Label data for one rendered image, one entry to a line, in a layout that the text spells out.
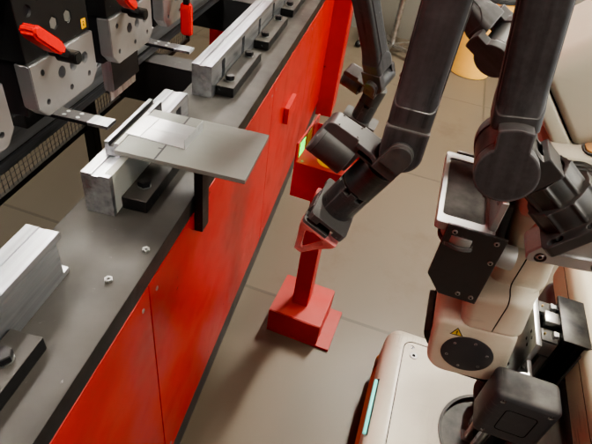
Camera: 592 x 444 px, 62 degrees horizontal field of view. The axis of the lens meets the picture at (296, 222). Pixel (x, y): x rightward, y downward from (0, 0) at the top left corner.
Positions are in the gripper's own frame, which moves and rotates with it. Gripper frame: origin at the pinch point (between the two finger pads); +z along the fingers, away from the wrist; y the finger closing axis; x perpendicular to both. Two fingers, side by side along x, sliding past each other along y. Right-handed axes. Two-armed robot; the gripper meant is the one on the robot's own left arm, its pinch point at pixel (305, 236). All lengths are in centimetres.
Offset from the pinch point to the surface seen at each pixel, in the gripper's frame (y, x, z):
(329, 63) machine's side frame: -232, -13, 78
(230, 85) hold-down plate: -63, -33, 27
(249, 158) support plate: -17.1, -15.4, 7.4
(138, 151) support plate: -8.7, -33.0, 16.3
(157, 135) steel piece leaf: -15.5, -33.0, 16.1
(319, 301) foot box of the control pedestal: -65, 38, 79
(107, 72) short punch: -10.9, -44.9, 7.1
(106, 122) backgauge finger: -14.3, -42.9, 20.8
